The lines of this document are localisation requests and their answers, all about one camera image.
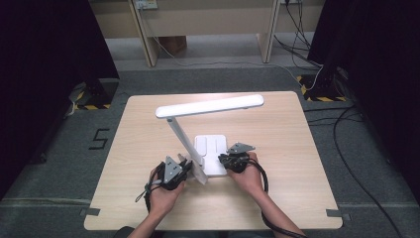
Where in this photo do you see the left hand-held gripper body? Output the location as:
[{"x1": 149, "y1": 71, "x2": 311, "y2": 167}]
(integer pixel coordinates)
[{"x1": 150, "y1": 156, "x2": 191, "y2": 191}]

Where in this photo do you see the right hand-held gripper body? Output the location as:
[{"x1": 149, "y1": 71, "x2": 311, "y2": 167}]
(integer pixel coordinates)
[{"x1": 224, "y1": 142, "x2": 257, "y2": 175}]

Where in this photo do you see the white desk lamp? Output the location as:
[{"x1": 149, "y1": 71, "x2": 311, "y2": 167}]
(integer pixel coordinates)
[{"x1": 155, "y1": 93, "x2": 265, "y2": 178}]

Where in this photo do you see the person's right hand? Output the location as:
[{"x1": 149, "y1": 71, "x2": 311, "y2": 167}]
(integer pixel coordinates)
[{"x1": 227, "y1": 152, "x2": 265, "y2": 198}]

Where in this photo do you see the person's left hand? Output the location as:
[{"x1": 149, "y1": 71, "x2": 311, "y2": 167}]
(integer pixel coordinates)
[{"x1": 148, "y1": 167, "x2": 186, "y2": 218}]

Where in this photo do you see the black stand with striped base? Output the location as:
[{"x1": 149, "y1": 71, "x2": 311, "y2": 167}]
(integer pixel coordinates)
[
  {"x1": 296, "y1": 0, "x2": 352, "y2": 103},
  {"x1": 67, "y1": 78, "x2": 120, "y2": 112}
]

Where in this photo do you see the beige office desk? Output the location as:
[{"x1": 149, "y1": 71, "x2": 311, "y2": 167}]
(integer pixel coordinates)
[{"x1": 88, "y1": 0, "x2": 326, "y2": 68}]

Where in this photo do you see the black curtain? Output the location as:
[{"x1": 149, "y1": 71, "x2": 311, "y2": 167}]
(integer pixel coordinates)
[
  {"x1": 306, "y1": 0, "x2": 420, "y2": 202},
  {"x1": 0, "y1": 0, "x2": 120, "y2": 201}
]

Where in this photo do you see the white power outlet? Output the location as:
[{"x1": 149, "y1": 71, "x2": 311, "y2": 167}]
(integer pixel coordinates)
[{"x1": 134, "y1": 0, "x2": 158, "y2": 10}]

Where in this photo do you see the left hand-held gripper black cable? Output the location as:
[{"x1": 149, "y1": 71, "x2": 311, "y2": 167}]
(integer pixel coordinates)
[{"x1": 134, "y1": 162, "x2": 166, "y2": 213}]

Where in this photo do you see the hand-held gripper black cable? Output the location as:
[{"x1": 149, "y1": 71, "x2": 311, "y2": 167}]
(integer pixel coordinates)
[
  {"x1": 134, "y1": 162, "x2": 166, "y2": 213},
  {"x1": 249, "y1": 158, "x2": 309, "y2": 238}
]

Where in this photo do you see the right hand-held gripper black cable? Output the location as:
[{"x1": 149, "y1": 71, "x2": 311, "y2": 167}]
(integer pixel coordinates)
[{"x1": 249, "y1": 158, "x2": 309, "y2": 238}]

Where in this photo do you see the long black floor cable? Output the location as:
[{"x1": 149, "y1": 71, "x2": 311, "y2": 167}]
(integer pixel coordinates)
[{"x1": 303, "y1": 104, "x2": 406, "y2": 238}]

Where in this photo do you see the bundle of black cables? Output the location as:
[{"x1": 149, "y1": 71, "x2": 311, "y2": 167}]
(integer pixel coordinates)
[{"x1": 272, "y1": 0, "x2": 324, "y2": 69}]

